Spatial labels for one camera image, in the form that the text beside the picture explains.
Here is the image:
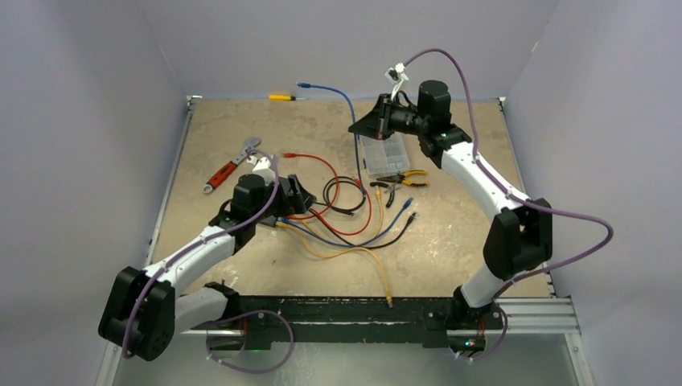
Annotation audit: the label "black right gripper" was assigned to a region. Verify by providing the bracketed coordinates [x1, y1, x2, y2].
[350, 93, 429, 140]

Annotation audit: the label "red handled adjustable wrench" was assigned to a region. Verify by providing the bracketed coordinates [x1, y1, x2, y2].
[202, 137, 261, 195]

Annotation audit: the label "red ethernet cable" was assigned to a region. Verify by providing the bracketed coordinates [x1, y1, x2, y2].
[309, 183, 374, 237]
[282, 152, 342, 221]

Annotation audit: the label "clear plastic parts box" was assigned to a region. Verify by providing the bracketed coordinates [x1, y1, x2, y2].
[360, 133, 410, 177]

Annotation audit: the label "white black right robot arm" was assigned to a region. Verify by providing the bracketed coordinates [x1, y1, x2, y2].
[348, 80, 553, 327]

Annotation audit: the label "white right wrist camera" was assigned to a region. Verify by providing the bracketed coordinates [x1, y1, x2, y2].
[384, 63, 409, 101]

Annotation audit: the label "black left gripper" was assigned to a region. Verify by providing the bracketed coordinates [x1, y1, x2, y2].
[251, 175, 314, 224]

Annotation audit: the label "aluminium frame rail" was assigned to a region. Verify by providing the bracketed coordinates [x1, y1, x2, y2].
[153, 296, 579, 339]

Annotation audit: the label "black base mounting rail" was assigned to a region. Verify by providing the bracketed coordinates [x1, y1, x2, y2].
[187, 295, 504, 350]

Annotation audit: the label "black yellow pliers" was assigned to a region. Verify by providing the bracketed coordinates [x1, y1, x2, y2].
[370, 170, 430, 208]

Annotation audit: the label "yellow handled screwdriver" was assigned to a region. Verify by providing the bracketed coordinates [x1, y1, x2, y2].
[269, 94, 306, 101]

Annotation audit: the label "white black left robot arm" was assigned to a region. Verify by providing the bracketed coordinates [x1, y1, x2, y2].
[98, 174, 316, 361]

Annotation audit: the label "black network switch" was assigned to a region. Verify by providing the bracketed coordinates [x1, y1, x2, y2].
[258, 215, 288, 228]

